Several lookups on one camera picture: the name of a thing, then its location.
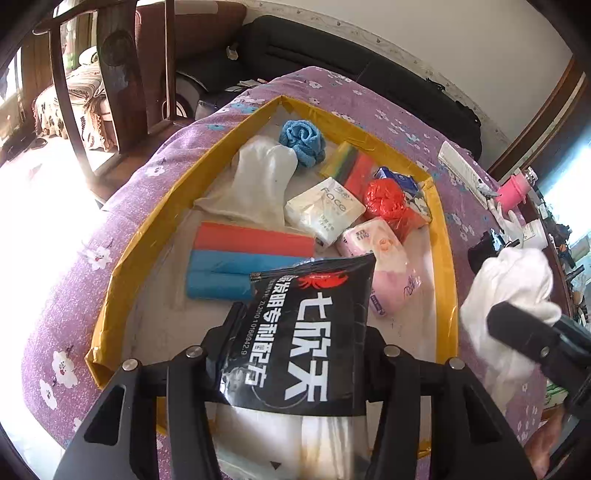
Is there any white tissue pack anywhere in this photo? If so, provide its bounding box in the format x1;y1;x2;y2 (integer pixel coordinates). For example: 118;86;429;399
284;178;366;245

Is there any blue bag roll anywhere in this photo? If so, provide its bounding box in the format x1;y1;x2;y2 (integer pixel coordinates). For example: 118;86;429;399
186;271;254;303
188;249;305;278

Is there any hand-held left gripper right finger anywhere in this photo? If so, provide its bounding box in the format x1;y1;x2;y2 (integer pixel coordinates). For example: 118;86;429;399
365;324;536;480

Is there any dark round appliance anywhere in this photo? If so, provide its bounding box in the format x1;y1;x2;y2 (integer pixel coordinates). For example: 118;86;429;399
173;69;218;121

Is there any white remote control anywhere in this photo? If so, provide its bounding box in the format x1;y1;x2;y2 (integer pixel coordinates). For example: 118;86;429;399
438;141;490;204

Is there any pink tissue pack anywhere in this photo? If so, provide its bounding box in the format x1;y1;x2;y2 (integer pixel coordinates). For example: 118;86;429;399
336;217;422;319

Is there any person's right hand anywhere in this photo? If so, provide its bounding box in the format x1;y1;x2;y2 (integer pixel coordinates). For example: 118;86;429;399
526;411;570;480

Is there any purple floral bed sheet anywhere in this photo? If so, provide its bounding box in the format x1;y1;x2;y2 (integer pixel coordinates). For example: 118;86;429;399
21;66;561;480

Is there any blue towel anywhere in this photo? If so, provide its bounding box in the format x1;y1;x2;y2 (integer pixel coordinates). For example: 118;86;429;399
279;120;328;169

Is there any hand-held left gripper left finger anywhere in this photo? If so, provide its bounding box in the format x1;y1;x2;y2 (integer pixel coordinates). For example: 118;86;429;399
53;302;247;480

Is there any black printed packet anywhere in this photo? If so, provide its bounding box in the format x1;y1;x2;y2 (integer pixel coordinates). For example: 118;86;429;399
216;253;377;416

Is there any patterned sofa cover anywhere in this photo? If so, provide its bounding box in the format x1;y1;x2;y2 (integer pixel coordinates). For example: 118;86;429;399
32;60;116;153

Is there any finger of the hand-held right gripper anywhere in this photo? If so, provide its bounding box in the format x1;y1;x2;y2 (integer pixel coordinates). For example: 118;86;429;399
487;302;566;367

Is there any red packet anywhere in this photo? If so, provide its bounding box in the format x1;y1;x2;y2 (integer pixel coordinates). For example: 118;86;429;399
344;152;384;197

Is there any yellow-edged cardboard box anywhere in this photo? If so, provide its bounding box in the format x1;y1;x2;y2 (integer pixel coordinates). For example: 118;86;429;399
85;95;460;460

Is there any red plastic bag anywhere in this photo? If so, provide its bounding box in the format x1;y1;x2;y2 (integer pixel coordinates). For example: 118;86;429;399
362;179;429;243

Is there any blue tissue packet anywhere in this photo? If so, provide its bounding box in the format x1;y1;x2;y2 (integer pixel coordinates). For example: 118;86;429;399
373;167;432;217

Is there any pink cup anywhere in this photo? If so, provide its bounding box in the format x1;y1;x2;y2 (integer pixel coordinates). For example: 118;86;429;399
496;168;532;213

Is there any wooden chair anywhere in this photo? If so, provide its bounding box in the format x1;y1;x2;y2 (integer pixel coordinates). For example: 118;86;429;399
34;0;247;174

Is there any rainbow striped packet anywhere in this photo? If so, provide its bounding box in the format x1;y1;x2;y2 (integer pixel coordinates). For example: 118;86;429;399
318;141;361;183

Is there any white glove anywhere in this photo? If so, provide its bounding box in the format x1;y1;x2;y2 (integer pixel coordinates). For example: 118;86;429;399
489;198;525;245

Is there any black small device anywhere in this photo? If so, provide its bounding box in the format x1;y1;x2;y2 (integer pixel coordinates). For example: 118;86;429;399
467;231;509;275

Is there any black sofa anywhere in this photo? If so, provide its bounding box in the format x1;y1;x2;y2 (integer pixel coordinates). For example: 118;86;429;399
240;15;483;160

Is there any white cloth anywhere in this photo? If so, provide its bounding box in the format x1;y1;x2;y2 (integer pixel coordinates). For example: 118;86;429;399
460;248;563;416

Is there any wooden door frame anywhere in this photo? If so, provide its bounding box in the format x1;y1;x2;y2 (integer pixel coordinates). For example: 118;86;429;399
489;55;583;171

